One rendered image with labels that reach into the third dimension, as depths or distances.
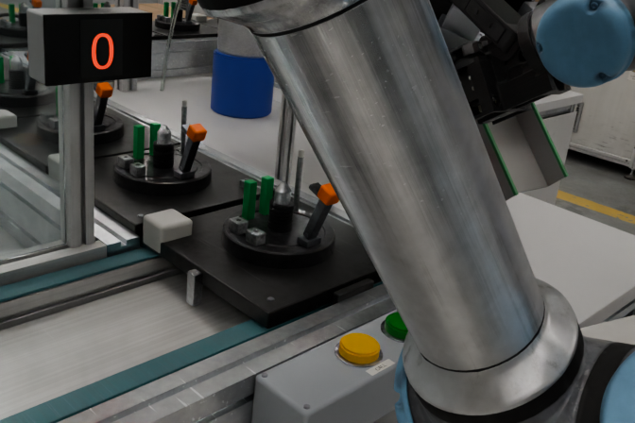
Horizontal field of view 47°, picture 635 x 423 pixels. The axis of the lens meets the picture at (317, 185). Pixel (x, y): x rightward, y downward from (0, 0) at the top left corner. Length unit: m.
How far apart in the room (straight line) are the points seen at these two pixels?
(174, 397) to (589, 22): 0.45
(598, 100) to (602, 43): 4.33
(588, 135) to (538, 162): 3.76
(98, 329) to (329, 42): 0.57
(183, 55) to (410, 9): 1.88
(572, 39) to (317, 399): 0.37
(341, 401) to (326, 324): 0.12
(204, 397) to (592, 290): 0.72
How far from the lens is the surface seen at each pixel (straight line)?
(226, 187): 1.07
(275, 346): 0.74
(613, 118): 4.89
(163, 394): 0.67
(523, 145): 1.21
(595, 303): 1.17
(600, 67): 0.59
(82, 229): 0.91
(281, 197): 0.87
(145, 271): 0.92
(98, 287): 0.89
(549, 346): 0.46
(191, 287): 0.84
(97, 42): 0.79
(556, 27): 0.60
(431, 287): 0.41
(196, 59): 2.23
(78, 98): 0.85
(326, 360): 0.72
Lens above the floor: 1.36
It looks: 21 degrees down
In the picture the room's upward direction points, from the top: 6 degrees clockwise
